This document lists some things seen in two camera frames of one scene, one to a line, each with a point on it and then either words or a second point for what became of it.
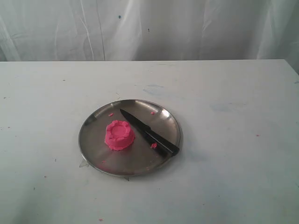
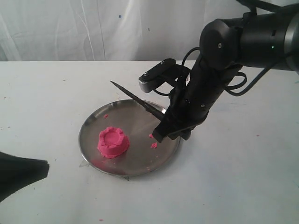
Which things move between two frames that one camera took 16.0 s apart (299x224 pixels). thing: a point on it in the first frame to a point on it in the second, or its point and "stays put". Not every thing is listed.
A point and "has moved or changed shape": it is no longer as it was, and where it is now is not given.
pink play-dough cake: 119,135 has moved or changed shape
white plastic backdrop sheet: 126,30 stays put
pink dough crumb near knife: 153,145 stays put
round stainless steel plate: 110,142 stays put
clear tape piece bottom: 127,179 stays put
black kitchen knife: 153,137 to 150,108
